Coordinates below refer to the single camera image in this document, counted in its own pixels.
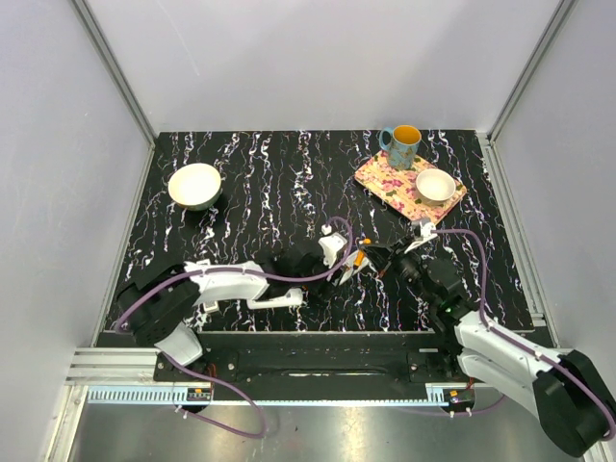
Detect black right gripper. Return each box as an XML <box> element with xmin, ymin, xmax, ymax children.
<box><xmin>362</xmin><ymin>235</ymin><xmax>437</xmax><ymax>307</ymax></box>

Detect white remote orange compartment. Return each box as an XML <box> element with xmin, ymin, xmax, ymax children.
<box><xmin>338</xmin><ymin>250</ymin><xmax>370</xmax><ymax>285</ymax></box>

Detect white remote black batteries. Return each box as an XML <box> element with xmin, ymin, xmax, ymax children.
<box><xmin>246</xmin><ymin>288</ymin><xmax>303</xmax><ymax>310</ymax></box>

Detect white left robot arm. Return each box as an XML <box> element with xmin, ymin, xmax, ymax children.
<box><xmin>115</xmin><ymin>240</ymin><xmax>348</xmax><ymax>381</ymax></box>

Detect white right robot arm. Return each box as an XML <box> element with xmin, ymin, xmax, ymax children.
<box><xmin>362</xmin><ymin>244</ymin><xmax>615</xmax><ymax>457</ymax></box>

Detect white remote blue battery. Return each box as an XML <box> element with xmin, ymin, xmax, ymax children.
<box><xmin>200</xmin><ymin>301</ymin><xmax>219</xmax><ymax>315</ymax></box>

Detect small white cup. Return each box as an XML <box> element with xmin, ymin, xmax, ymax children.
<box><xmin>416</xmin><ymin>168</ymin><xmax>456</xmax><ymax>204</ymax></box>

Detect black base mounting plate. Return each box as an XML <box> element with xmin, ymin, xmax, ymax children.
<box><xmin>161</xmin><ymin>332</ymin><xmax>479</xmax><ymax>385</ymax></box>

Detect blue floral mug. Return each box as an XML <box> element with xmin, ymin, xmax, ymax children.
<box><xmin>378</xmin><ymin>125</ymin><xmax>422</xmax><ymax>170</ymax></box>

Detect cream ceramic bowl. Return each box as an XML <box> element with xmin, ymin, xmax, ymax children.
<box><xmin>167</xmin><ymin>163</ymin><xmax>222</xmax><ymax>211</ymax></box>

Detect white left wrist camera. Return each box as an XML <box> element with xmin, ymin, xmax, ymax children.
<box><xmin>318</xmin><ymin>224</ymin><xmax>347</xmax><ymax>269</ymax></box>

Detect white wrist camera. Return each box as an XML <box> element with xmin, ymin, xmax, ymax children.
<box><xmin>318</xmin><ymin>224</ymin><xmax>347</xmax><ymax>269</ymax></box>
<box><xmin>404</xmin><ymin>218</ymin><xmax>437</xmax><ymax>253</ymax></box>

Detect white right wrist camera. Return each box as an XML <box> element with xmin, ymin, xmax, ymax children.
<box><xmin>404</xmin><ymin>218</ymin><xmax>437</xmax><ymax>253</ymax></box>

